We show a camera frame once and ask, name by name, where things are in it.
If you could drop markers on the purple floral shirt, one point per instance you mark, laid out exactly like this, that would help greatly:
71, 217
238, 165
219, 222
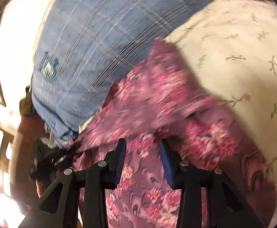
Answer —
161, 99

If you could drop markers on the olive green cloth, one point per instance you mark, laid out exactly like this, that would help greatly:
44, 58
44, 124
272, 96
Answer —
26, 105

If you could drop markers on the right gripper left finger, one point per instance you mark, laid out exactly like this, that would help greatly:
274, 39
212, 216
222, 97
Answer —
58, 206

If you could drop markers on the cream leaf-print pillow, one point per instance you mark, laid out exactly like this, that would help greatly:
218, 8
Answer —
231, 45

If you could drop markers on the blue plaid quilt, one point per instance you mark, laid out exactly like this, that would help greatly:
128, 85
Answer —
85, 45

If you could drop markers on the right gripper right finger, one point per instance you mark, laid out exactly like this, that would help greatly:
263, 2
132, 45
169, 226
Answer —
226, 205

